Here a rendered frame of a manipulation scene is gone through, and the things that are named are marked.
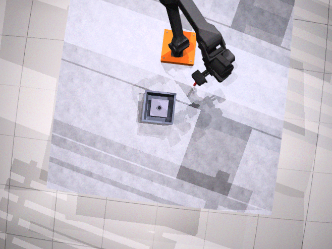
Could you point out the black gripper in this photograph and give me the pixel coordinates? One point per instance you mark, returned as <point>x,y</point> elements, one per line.
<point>200,77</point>

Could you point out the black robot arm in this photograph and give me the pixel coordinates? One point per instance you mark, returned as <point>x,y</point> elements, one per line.
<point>207,37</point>

